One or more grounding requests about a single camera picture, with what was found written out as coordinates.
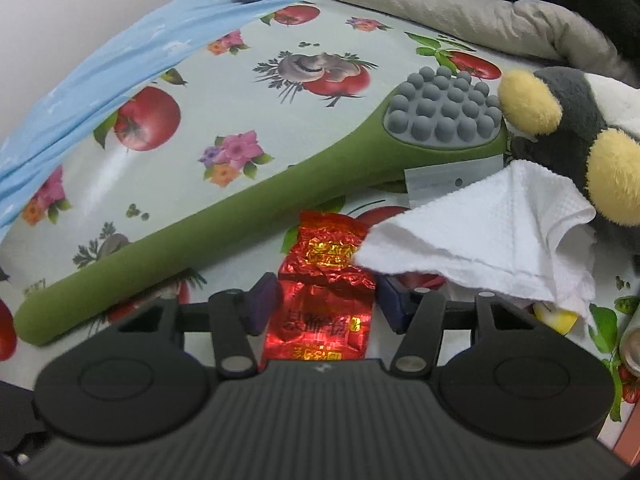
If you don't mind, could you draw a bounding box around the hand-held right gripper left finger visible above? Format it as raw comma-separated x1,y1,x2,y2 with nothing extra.
107,272,283,380

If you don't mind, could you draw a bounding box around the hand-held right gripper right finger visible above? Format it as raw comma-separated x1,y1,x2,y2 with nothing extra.
377,277,543,377

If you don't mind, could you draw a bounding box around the red foil packet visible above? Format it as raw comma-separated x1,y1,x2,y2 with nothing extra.
261,211,377,361

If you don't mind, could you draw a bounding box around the pink cardboard box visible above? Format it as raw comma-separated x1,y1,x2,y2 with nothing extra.
597,417,640,462

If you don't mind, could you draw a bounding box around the green massage hammer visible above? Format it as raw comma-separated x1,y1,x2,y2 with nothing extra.
14,66,509,346

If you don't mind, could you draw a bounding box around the fruit print sheet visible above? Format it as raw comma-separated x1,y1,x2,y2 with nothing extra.
0,2,640,423

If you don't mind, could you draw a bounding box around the white spray can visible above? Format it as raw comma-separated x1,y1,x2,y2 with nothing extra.
619,327,640,377

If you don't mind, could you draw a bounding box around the grey penguin plush toy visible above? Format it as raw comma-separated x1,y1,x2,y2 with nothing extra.
497,67,640,241

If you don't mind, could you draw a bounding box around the grey duvet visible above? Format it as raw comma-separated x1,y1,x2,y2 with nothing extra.
306,0,640,75

